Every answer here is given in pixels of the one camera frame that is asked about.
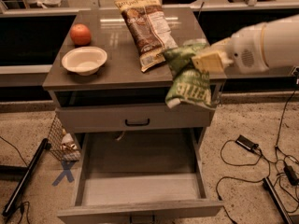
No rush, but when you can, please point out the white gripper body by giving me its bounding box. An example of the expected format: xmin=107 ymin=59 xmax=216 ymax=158
xmin=226 ymin=22 xmax=269 ymax=74

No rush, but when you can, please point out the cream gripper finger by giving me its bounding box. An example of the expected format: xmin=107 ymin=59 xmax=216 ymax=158
xmin=209 ymin=37 xmax=231 ymax=51
xmin=192 ymin=50 xmax=233 ymax=73

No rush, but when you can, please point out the green jalapeno chip bag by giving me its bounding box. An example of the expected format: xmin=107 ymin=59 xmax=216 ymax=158
xmin=163 ymin=43 xmax=215 ymax=110

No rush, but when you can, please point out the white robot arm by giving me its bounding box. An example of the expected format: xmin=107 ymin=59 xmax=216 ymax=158
xmin=192 ymin=15 xmax=299 ymax=74

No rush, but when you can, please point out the brown chip bag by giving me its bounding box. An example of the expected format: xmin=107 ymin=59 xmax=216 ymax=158
xmin=115 ymin=0 xmax=178 ymax=72

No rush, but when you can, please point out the grey drawer cabinet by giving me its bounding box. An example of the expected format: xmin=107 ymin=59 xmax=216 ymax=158
xmin=42 ymin=7 xmax=228 ymax=224

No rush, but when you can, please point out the open grey lower drawer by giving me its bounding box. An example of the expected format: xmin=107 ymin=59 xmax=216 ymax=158
xmin=58 ymin=128 xmax=222 ymax=224

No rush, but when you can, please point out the closed grey upper drawer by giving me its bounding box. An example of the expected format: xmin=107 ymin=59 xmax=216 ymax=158
xmin=56 ymin=104 xmax=215 ymax=133

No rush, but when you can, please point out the black power adapter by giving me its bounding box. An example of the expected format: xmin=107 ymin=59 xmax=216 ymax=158
xmin=284 ymin=165 xmax=299 ymax=186
xmin=235 ymin=135 xmax=259 ymax=152

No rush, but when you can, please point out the white paper bowl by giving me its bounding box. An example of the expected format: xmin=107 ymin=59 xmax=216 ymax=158
xmin=62 ymin=47 xmax=107 ymax=76

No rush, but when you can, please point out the black floor bar right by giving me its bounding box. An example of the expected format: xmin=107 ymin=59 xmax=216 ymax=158
xmin=263 ymin=177 xmax=293 ymax=224

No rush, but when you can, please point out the black floor bar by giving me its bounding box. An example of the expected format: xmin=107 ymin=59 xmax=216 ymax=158
xmin=263 ymin=177 xmax=293 ymax=224
xmin=2 ymin=138 xmax=48 ymax=217

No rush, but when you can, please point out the orange fruit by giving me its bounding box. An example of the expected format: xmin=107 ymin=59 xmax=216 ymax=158
xmin=70 ymin=23 xmax=92 ymax=46

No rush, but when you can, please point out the blue tape cross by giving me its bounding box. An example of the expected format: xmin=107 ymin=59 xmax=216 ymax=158
xmin=52 ymin=161 xmax=75 ymax=186

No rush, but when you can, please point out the black floor bar left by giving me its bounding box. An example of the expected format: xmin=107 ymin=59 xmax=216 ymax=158
xmin=2 ymin=138 xmax=48 ymax=217

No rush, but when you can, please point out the black power cable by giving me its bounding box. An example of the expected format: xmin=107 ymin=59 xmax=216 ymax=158
xmin=215 ymin=139 xmax=272 ymax=224

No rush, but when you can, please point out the wire mesh basket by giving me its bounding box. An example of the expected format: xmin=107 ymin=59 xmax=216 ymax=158
xmin=48 ymin=117 xmax=80 ymax=161

